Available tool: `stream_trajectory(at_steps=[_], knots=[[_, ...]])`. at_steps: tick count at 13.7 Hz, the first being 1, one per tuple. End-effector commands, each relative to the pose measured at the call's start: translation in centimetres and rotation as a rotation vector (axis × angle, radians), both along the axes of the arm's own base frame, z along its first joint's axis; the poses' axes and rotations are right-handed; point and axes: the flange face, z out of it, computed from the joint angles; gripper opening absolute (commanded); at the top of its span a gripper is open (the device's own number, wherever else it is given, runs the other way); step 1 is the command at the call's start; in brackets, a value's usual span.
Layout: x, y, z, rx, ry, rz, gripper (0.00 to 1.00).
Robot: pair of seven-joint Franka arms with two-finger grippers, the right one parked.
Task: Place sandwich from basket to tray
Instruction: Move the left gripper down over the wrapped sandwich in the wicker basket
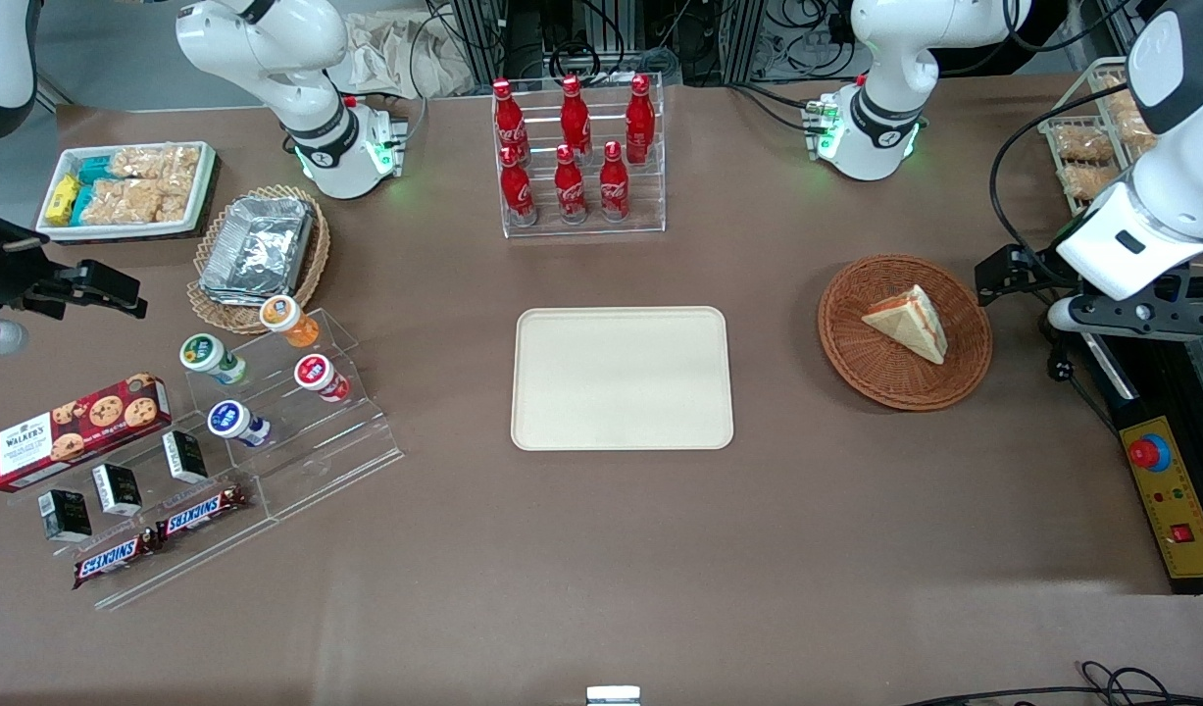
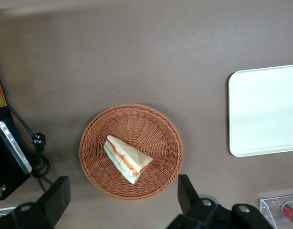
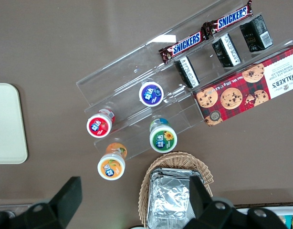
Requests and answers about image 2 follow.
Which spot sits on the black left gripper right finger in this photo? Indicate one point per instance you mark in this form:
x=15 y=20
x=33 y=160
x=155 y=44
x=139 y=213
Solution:
x=189 y=200

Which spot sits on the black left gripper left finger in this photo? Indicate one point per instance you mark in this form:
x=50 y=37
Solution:
x=55 y=198

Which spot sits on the triangular sandwich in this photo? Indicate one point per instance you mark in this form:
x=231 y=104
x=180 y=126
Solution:
x=127 y=155

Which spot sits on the round brown wicker basket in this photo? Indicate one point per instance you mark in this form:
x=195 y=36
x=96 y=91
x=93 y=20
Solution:
x=149 y=124

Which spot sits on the cream rectangular tray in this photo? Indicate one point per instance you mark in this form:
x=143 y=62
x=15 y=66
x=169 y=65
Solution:
x=263 y=109

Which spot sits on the black power plug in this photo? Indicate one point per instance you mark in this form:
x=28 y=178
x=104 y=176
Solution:
x=38 y=140

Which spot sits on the silver sealer bar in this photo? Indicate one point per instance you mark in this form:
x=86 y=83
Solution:
x=13 y=145

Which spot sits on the clear acrylic bottle rack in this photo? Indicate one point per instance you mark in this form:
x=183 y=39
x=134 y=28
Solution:
x=268 y=205

